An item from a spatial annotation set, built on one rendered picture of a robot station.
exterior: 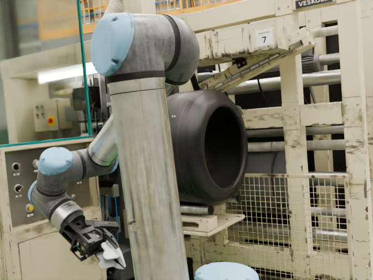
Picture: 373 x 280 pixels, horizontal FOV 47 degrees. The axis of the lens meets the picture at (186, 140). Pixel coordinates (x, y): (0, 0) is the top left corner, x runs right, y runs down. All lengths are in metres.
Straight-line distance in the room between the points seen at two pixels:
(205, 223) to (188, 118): 0.49
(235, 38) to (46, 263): 1.44
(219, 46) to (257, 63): 0.22
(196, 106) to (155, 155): 1.15
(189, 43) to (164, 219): 0.35
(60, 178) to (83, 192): 1.08
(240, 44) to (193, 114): 0.52
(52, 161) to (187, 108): 0.86
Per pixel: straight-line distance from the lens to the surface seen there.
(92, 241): 1.25
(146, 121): 0.81
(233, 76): 2.42
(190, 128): 1.90
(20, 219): 2.14
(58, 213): 1.33
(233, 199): 2.26
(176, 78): 0.95
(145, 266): 0.87
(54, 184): 1.30
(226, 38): 2.30
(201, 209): 2.03
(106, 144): 1.22
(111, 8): 2.85
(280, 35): 2.22
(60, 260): 2.25
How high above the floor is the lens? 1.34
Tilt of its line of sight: 3 degrees down
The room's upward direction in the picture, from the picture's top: 4 degrees counter-clockwise
